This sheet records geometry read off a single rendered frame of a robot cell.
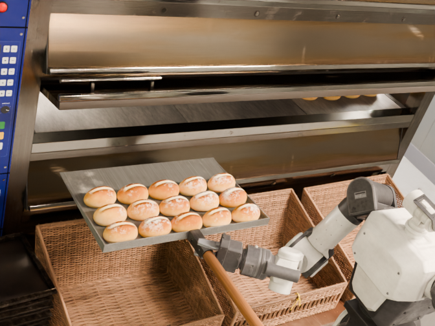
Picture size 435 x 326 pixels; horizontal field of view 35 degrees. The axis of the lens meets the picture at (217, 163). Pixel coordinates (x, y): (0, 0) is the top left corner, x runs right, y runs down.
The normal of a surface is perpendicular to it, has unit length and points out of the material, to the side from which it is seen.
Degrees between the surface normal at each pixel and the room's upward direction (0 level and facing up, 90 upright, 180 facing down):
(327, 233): 74
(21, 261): 0
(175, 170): 0
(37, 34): 90
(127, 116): 0
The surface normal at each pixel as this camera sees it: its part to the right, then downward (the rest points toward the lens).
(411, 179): 0.26, -0.80
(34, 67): 0.49, 0.59
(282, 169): 0.55, 0.28
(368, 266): -0.87, 0.05
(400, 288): -0.30, 0.38
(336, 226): -0.42, 0.11
